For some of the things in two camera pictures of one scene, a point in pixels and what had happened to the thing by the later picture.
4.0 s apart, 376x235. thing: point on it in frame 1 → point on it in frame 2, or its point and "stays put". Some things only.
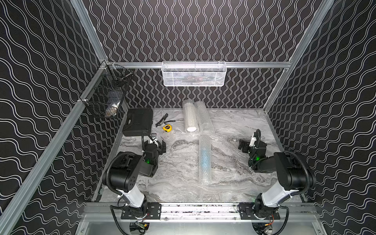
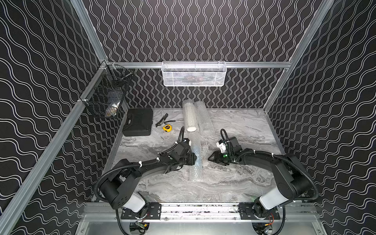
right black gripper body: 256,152 → 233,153
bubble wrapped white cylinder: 191,123 stays put
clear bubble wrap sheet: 205,160 → 198,146
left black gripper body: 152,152 → 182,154
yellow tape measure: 168,128 stays put
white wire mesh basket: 194,73 stays put
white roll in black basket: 113,98 stays put
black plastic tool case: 138,121 stays put
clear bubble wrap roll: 206,127 stays put
